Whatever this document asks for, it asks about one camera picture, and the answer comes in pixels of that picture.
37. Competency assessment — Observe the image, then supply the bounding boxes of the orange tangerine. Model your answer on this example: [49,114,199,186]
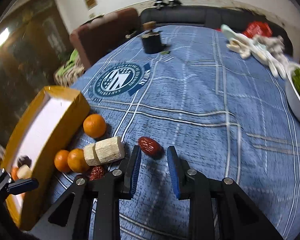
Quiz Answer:
[83,114,107,139]
[68,148,90,173]
[54,150,71,173]

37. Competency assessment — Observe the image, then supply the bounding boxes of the short white yam piece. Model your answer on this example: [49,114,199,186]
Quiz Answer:
[83,144,101,166]

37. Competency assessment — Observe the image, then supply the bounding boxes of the yellow box with white interior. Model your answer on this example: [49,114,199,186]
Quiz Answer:
[1,86,90,231]

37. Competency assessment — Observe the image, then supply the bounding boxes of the dark purple plum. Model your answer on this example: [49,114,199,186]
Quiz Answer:
[17,155,32,168]

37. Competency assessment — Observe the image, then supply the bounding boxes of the blue plaid tablecloth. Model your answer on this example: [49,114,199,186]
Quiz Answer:
[48,24,300,240]

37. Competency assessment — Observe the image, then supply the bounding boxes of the green patterned cushion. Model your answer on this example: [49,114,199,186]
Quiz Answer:
[54,49,85,87]

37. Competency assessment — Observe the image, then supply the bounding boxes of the ceiling light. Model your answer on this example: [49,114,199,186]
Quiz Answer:
[0,28,10,47]

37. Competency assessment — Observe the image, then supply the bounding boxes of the dark wooden glass cabinet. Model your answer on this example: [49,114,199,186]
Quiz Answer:
[0,0,74,146]

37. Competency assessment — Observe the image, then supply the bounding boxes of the white bowl of greens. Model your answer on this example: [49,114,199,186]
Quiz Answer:
[284,63,300,128]

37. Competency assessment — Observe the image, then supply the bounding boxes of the white and green cloth pile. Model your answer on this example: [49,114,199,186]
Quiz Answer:
[221,24,290,79]

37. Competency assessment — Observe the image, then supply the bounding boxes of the brown armchair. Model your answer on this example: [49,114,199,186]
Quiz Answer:
[69,8,140,70]

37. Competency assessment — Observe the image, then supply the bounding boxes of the red plastic bag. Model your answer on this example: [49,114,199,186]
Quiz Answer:
[242,21,273,38]

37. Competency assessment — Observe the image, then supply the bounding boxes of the black leather sofa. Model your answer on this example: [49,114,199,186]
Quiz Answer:
[140,5,293,56]

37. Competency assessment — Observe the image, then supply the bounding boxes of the black clamp devices on sofa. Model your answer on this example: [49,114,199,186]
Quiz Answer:
[153,0,182,10]

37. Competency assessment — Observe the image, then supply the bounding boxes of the small wall plaque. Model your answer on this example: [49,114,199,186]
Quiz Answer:
[84,0,97,10]

